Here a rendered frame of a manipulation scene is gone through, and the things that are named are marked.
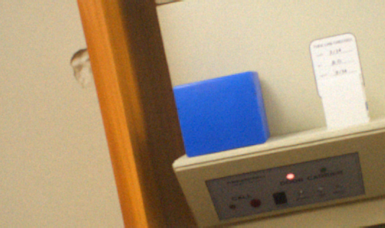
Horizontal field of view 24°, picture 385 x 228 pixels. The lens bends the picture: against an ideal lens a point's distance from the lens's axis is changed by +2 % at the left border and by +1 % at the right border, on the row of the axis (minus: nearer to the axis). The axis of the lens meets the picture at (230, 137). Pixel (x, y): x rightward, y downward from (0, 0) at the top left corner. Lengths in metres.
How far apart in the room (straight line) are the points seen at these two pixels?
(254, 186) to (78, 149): 0.62
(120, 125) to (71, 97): 0.56
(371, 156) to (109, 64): 0.34
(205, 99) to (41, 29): 0.66
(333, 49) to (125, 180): 0.32
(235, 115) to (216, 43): 0.14
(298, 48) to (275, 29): 0.04
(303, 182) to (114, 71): 0.27
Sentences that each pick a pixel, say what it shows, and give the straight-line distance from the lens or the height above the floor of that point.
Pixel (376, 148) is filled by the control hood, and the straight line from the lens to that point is 1.11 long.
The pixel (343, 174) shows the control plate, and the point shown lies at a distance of 1.14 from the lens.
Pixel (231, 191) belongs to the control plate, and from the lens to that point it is 1.14.
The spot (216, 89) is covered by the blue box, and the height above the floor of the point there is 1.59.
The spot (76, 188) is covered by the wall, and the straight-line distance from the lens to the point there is 1.70.
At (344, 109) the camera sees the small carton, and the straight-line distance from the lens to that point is 1.12.
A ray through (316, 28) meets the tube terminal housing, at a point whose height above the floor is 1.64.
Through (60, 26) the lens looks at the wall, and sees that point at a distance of 1.70.
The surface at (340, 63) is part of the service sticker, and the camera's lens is 1.20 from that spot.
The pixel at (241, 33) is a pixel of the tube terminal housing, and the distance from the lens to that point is 1.20.
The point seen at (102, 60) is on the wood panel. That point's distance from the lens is 1.14.
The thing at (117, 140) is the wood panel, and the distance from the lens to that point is 1.14.
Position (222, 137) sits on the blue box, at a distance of 1.10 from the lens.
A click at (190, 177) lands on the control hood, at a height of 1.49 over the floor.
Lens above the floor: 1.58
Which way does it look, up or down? 3 degrees down
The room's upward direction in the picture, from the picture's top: 11 degrees counter-clockwise
